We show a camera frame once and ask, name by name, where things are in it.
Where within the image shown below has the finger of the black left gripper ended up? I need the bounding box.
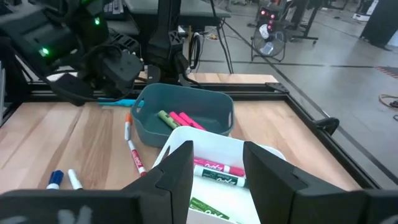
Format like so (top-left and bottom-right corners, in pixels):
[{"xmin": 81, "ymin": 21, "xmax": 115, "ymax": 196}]
[{"xmin": 46, "ymin": 73, "xmax": 94, "ymax": 106}]

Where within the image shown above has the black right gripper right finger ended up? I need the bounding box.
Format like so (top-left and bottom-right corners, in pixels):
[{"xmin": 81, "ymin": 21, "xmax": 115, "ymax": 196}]
[{"xmin": 243, "ymin": 141, "xmax": 398, "ymax": 224}]

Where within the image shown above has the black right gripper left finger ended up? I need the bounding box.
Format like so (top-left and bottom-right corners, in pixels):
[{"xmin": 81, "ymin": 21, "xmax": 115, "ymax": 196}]
[{"xmin": 0, "ymin": 140, "xmax": 195, "ymax": 224}]

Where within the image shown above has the teal highlighter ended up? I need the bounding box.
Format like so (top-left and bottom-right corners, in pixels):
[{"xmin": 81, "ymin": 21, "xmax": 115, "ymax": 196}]
[{"xmin": 97, "ymin": 97, "xmax": 145, "ymax": 108}]

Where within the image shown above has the thin red Expo marker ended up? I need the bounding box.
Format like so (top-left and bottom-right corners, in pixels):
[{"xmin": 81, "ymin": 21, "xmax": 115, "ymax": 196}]
[{"xmin": 127, "ymin": 139, "xmax": 147, "ymax": 178}]

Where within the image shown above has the orange cap thin marker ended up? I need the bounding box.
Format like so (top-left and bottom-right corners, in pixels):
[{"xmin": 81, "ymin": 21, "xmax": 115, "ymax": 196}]
[{"xmin": 124, "ymin": 112, "xmax": 134, "ymax": 142}]

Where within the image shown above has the blue Expo marker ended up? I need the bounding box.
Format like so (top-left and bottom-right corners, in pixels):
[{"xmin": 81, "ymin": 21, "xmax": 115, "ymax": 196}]
[{"xmin": 45, "ymin": 169, "xmax": 65, "ymax": 191}]

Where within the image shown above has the lime green highlighter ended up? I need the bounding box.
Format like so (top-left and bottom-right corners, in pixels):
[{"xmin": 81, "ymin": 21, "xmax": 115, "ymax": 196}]
[{"xmin": 157, "ymin": 110, "xmax": 181, "ymax": 130}]

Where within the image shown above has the dark green Expo marker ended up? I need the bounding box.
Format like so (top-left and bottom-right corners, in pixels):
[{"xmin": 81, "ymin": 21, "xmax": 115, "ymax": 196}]
[{"xmin": 193, "ymin": 164, "xmax": 250, "ymax": 189}]

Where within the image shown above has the pink Expo marker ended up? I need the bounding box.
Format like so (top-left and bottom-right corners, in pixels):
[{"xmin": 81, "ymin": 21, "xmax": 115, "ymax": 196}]
[{"xmin": 193, "ymin": 156, "xmax": 246, "ymax": 178}]

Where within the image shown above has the light green Expo marker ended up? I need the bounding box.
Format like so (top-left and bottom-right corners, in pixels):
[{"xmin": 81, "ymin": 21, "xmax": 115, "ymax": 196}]
[{"xmin": 188, "ymin": 197, "xmax": 231, "ymax": 222}]

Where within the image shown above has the black cap white marker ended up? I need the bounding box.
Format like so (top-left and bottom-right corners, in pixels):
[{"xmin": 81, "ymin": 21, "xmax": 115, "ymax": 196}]
[{"xmin": 67, "ymin": 168, "xmax": 84, "ymax": 191}]

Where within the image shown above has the white aluminium bar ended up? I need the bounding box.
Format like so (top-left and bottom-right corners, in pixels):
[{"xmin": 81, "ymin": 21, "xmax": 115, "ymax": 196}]
[{"xmin": 0, "ymin": 60, "xmax": 6, "ymax": 118}]

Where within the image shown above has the black table clamp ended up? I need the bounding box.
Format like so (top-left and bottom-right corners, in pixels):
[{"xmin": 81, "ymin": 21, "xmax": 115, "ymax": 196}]
[{"xmin": 313, "ymin": 117, "xmax": 340, "ymax": 136}]

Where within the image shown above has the teal plastic bin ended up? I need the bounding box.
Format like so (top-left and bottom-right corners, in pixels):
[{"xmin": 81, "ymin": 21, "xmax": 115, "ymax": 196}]
[{"xmin": 130, "ymin": 82, "xmax": 236, "ymax": 148}]

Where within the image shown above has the grey top desk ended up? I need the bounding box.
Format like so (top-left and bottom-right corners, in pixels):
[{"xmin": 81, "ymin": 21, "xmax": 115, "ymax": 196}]
[{"xmin": 124, "ymin": 0, "xmax": 233, "ymax": 35}]

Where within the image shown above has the white plastic bin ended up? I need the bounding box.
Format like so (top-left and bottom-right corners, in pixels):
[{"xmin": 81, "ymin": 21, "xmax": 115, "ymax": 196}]
[{"xmin": 151, "ymin": 126, "xmax": 287, "ymax": 224}]

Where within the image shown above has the black floor fan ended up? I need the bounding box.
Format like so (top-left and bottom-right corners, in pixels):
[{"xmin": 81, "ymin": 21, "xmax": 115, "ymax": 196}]
[{"xmin": 250, "ymin": 24, "xmax": 287, "ymax": 62}]

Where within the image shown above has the black device with lights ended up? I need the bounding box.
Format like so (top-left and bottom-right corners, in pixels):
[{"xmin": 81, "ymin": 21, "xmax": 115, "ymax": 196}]
[{"xmin": 257, "ymin": 5, "xmax": 280, "ymax": 27}]

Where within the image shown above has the black aluminium table frame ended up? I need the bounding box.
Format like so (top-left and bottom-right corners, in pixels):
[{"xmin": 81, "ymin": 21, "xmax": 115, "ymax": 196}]
[{"xmin": 0, "ymin": 58, "xmax": 382, "ymax": 190}]

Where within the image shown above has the coiled floor cable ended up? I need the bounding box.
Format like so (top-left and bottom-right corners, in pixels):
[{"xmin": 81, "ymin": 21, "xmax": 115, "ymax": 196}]
[{"xmin": 378, "ymin": 93, "xmax": 398, "ymax": 122}]

